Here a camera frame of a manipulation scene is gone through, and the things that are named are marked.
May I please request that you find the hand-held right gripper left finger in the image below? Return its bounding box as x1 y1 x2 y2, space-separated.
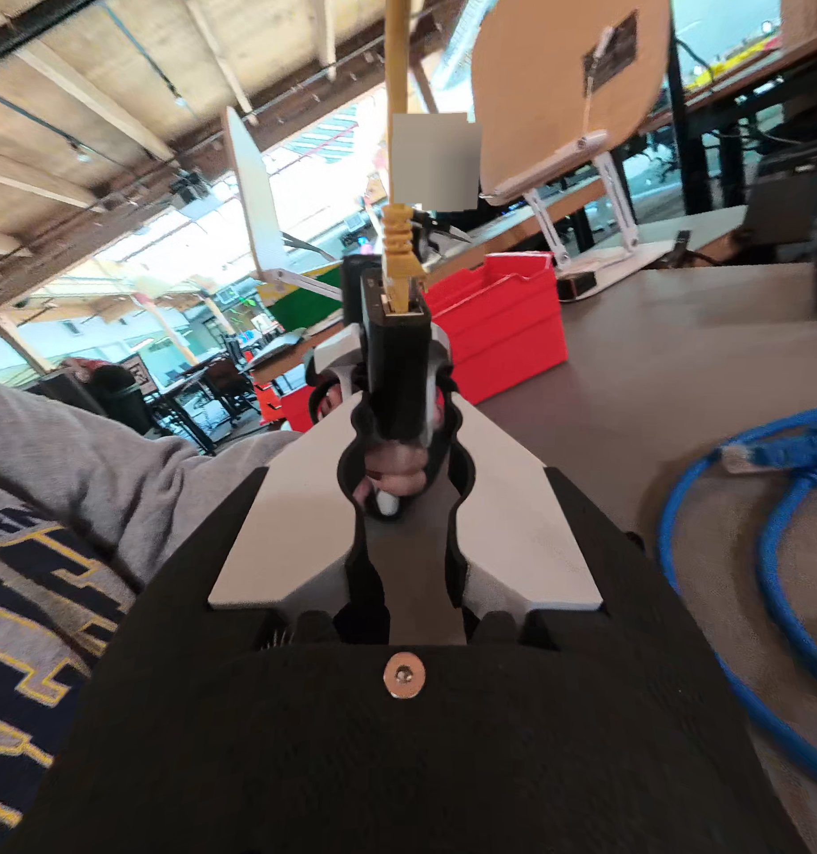
208 390 390 618

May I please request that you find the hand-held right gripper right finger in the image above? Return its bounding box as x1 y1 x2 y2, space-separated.
442 392 604 613

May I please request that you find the black ethernet port adapter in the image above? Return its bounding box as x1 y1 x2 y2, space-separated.
359 267 437 444

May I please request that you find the yellow ethernet cable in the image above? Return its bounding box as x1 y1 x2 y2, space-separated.
380 0 429 314

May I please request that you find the red plastic bin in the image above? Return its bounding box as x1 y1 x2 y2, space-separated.
418 252 569 406

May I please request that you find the blue ethernet cable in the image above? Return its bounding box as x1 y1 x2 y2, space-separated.
657 403 817 793

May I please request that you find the person's left forearm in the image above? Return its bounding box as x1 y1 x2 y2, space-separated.
0 374 304 588

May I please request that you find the person's left hand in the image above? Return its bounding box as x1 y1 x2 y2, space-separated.
353 434 431 501

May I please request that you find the green bin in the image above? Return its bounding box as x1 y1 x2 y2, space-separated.
275 267 348 332

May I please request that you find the white board on stand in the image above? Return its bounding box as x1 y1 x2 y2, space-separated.
221 107 346 302

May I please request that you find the black trash bin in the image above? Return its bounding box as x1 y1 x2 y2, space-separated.
88 363 157 436

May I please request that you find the person's printed grey sweatshirt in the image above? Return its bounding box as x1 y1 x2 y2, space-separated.
0 480 137 835

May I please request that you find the white board stand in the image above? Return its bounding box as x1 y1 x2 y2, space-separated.
480 130 691 284

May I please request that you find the wooden board with black tag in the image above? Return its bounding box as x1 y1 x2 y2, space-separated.
471 0 672 201

